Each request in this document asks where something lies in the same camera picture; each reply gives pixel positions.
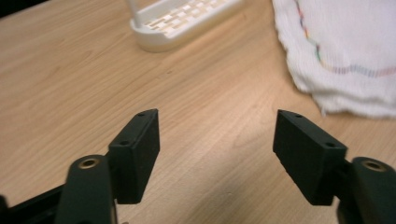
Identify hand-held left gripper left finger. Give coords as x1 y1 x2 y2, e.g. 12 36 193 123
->
54 107 161 224

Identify white plastic slotted rack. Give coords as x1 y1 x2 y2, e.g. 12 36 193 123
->
125 0 246 53

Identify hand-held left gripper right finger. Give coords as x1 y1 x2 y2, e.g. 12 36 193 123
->
273 108 396 224

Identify white cloth with coloured stitching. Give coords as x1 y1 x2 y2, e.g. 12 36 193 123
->
271 0 396 119

